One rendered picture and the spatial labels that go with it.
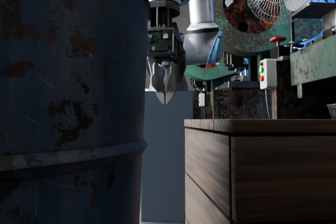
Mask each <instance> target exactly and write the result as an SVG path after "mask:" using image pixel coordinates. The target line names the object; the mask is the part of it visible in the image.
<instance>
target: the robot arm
mask: <svg viewBox="0 0 336 224"><path fill-rule="evenodd" d="M149 2H150V8H151V16H150V20H149V29H148V33H147V59H146V69H147V72H148V74H149V76H150V85H149V91H155V93H156V95H157V97H158V99H159V100H160V101H161V103H162V104H163V105H168V104H169V102H170V101H171V100H172V98H173V97H174V95H175V93H176V91H189V88H188V85H187V81H186V78H185V75H184V73H185V70H186V66H191V65H209V64H217V63H218V62H219V61H220V60H221V57H222V52H223V42H224V34H223V32H222V31H219V26H218V25H217V24H216V23H215V22H214V8H213V0H149ZM188 2H189V14H190V26H189V27H188V28H187V34H184V33H183V32H182V31H180V30H179V29H178V25H177V23H176V22H173V21H172V19H173V18H176V17H178V16H179V15H180V6H184V5H186V4H187V3H188ZM165 91H167V93H166V94H165Z"/></svg>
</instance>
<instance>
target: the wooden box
mask: <svg viewBox="0 0 336 224"><path fill-rule="evenodd" d="M184 126H185V127H191V128H185V171H186V172H185V215H186V218H185V224H336V119H185V120H184Z"/></svg>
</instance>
